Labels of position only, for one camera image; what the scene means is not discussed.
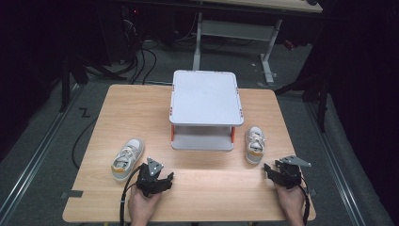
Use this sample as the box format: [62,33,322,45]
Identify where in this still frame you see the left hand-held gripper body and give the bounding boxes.
[135,156,168,199]

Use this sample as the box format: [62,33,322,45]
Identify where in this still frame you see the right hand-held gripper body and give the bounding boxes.
[274,154,312,190]

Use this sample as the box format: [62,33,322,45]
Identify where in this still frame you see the grey white child's shoe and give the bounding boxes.
[110,137,145,183]
[244,125,266,166]

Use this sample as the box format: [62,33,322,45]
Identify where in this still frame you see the white two-tier rack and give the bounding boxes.
[168,70,245,152]

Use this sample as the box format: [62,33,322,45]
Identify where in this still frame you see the black tape strip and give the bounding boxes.
[59,189,85,200]

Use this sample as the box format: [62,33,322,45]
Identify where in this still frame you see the black metal stand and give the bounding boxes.
[58,55,128,113]
[273,73,332,134]

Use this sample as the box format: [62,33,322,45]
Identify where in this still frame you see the white-framed desk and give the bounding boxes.
[190,0,324,87]

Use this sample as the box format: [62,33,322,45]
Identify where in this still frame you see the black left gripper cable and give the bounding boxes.
[119,165,144,226]

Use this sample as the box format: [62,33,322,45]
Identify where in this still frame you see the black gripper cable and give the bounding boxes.
[298,176,311,226]
[119,165,144,226]

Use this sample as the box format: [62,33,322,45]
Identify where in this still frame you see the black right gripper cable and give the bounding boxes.
[298,176,311,226]

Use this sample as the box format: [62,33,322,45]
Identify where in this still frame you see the metal floor rail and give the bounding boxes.
[304,102,367,226]
[0,84,83,218]

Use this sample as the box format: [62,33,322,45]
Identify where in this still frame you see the black floor cable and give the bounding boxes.
[71,116,100,170]

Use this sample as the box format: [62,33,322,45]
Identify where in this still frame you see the bundle of black cables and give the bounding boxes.
[120,17,158,86]

